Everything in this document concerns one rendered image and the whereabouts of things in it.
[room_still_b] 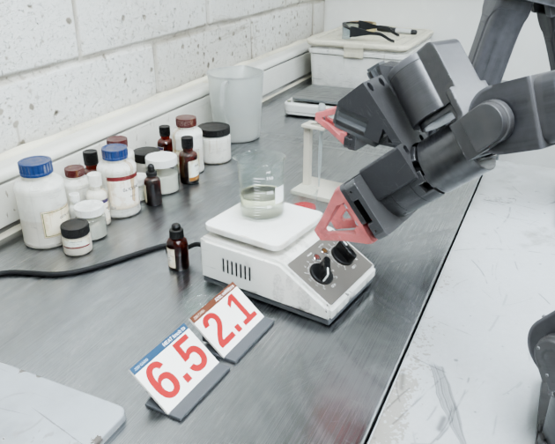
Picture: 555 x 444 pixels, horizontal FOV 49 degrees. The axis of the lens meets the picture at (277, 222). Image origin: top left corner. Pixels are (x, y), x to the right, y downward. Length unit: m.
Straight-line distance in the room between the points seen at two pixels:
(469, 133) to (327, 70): 1.36
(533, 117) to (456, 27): 1.63
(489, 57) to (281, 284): 0.47
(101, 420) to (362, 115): 0.39
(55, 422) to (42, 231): 0.39
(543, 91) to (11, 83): 0.81
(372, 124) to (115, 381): 0.38
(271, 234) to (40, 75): 0.53
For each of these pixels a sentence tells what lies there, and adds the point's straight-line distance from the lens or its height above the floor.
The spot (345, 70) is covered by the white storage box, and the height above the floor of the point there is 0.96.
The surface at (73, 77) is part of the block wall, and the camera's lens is 1.17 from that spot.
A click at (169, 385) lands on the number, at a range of 0.65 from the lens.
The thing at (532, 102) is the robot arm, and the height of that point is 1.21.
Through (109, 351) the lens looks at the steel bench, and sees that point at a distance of 0.73.
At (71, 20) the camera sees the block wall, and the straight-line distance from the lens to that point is 1.16.
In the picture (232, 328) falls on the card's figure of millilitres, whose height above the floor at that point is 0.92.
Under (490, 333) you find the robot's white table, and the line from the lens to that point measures 0.78.
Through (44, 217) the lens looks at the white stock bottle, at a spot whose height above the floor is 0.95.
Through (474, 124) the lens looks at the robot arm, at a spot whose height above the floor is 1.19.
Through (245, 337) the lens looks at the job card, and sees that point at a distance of 0.72.
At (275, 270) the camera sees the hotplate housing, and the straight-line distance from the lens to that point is 0.75.
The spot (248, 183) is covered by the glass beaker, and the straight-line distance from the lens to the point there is 0.78.
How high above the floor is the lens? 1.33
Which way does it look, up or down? 26 degrees down
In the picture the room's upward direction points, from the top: straight up
